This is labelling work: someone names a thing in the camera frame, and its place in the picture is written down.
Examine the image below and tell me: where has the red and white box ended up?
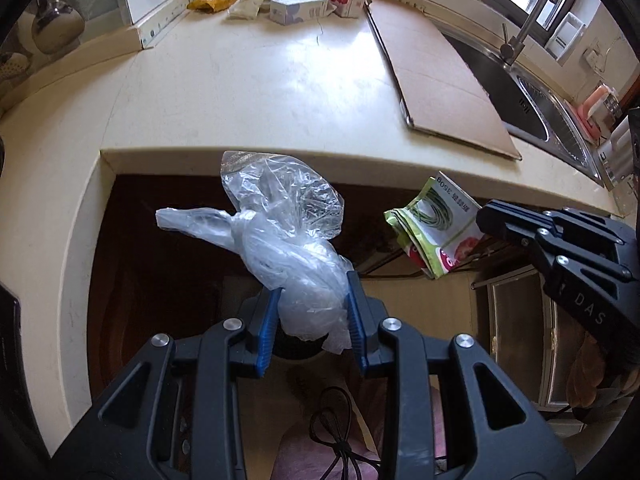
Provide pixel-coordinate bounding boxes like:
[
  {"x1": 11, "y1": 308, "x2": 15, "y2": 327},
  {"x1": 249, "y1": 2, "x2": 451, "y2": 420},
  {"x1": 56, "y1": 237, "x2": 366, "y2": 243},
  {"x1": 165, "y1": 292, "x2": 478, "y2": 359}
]
[{"x1": 322, "y1": 0, "x2": 369, "y2": 19}]

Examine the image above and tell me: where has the clear plastic bag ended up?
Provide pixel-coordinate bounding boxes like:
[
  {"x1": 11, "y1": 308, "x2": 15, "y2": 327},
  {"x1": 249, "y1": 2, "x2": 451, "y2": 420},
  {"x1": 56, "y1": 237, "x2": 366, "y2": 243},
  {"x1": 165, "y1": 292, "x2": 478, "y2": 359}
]
[{"x1": 155, "y1": 151, "x2": 358, "y2": 356}]

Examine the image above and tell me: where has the black cable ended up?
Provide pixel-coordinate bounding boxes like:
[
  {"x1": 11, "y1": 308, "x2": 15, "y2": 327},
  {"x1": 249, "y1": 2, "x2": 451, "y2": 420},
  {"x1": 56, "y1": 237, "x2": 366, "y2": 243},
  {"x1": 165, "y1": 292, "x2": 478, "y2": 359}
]
[{"x1": 309, "y1": 386, "x2": 382, "y2": 480}]

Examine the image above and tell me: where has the stainless steel sink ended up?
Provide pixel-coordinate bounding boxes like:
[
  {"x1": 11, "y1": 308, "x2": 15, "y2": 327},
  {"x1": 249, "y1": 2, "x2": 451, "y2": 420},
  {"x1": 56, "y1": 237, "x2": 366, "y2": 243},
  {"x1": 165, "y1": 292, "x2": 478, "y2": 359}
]
[{"x1": 440, "y1": 25, "x2": 605, "y2": 187}]

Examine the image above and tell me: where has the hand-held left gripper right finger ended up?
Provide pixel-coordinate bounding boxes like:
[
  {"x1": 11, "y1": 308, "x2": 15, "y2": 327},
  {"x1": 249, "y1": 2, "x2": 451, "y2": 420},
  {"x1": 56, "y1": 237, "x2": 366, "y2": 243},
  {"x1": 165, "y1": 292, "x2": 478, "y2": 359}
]
[{"x1": 345, "y1": 270, "x2": 576, "y2": 480}]

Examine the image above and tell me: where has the flat rectangular board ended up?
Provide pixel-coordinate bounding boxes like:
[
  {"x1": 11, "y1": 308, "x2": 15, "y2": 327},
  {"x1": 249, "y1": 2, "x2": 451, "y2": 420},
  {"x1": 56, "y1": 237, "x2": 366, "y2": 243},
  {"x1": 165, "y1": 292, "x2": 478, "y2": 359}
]
[{"x1": 365, "y1": 0, "x2": 523, "y2": 162}]

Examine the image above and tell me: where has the white and blue box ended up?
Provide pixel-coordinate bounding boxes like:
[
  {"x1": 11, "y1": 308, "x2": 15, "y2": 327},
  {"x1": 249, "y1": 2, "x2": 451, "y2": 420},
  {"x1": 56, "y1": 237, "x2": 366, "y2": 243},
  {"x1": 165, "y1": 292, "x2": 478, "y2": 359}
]
[{"x1": 269, "y1": 0, "x2": 335, "y2": 27}]

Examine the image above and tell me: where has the person's leg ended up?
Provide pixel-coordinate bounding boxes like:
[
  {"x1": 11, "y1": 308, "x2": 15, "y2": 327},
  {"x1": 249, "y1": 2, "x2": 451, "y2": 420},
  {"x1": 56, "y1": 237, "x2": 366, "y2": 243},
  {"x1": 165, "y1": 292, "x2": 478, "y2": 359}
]
[{"x1": 270, "y1": 375, "x2": 447, "y2": 480}]

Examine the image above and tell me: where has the person's right hand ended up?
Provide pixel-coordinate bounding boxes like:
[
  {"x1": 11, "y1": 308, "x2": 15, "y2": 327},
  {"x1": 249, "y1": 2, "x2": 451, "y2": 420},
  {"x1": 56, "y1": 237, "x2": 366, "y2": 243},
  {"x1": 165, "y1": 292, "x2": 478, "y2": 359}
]
[{"x1": 567, "y1": 334, "x2": 640, "y2": 411}]

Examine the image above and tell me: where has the white plastic container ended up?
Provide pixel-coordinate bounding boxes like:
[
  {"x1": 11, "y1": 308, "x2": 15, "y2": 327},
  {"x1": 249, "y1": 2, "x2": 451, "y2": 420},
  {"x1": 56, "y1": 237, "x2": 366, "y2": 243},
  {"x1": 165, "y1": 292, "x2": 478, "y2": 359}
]
[{"x1": 595, "y1": 115, "x2": 640, "y2": 191}]

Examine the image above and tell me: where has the glass cabinet door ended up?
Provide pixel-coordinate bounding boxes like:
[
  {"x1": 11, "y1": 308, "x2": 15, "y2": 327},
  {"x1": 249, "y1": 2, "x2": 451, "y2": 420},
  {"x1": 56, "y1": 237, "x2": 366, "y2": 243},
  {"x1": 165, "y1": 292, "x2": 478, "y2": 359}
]
[{"x1": 472, "y1": 265, "x2": 568, "y2": 408}]

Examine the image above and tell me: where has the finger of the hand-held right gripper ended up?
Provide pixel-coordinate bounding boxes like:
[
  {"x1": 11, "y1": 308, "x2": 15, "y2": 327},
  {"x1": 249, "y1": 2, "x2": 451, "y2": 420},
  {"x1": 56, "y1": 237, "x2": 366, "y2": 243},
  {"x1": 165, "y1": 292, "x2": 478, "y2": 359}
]
[
  {"x1": 487, "y1": 199, "x2": 640, "y2": 247},
  {"x1": 476, "y1": 209, "x2": 632, "y2": 287}
]

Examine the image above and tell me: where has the round dark trash bin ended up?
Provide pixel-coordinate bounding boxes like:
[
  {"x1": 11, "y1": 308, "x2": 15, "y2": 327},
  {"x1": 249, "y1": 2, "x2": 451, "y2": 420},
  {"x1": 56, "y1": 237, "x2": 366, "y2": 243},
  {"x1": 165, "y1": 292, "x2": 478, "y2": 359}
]
[{"x1": 272, "y1": 329, "x2": 328, "y2": 361}]

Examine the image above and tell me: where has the green printed snack packet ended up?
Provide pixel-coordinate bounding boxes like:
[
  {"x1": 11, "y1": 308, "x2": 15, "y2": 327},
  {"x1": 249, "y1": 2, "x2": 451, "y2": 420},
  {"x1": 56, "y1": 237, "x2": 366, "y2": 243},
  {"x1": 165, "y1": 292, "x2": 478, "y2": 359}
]
[{"x1": 384, "y1": 171, "x2": 483, "y2": 279}]

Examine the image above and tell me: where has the metal faucet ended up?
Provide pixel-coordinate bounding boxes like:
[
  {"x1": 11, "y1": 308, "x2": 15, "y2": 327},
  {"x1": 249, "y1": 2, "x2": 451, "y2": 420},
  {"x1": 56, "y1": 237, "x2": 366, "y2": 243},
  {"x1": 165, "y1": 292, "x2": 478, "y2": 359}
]
[{"x1": 500, "y1": 0, "x2": 567, "y2": 66}]

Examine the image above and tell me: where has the white wall rack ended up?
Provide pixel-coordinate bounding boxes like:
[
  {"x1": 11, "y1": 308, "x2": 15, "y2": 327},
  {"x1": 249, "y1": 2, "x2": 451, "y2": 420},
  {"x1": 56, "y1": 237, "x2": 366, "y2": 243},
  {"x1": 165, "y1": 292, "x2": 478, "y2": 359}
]
[{"x1": 544, "y1": 12, "x2": 586, "y2": 64}]

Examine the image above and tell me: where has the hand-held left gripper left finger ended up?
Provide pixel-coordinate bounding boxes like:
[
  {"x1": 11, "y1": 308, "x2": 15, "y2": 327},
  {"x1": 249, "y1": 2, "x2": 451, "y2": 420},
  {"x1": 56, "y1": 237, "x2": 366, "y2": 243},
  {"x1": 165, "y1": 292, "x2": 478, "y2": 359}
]
[{"x1": 50, "y1": 285, "x2": 282, "y2": 480}]

